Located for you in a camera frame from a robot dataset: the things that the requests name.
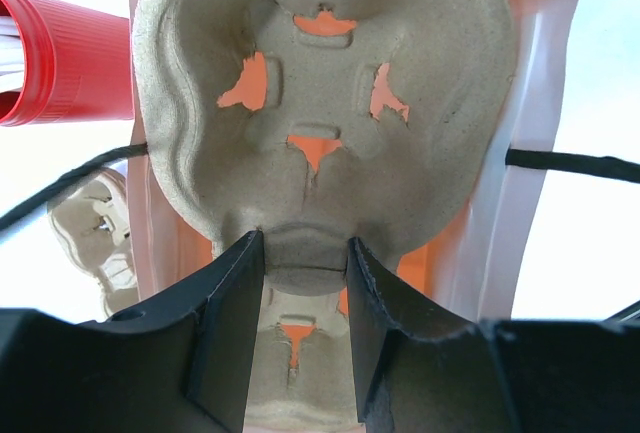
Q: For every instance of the white wrapped straws bundle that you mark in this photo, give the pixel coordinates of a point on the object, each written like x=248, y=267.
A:
x=12, y=60

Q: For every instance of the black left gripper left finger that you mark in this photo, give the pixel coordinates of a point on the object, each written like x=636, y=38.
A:
x=179, y=361

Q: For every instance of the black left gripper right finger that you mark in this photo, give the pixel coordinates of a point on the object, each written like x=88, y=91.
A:
x=420, y=368

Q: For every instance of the red cylindrical holder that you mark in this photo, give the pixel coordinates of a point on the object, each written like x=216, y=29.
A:
x=77, y=65

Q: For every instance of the orange paper bag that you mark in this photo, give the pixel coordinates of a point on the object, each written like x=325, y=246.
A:
x=481, y=298

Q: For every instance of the brown cardboard cup carrier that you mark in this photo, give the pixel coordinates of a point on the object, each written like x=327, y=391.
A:
x=92, y=226

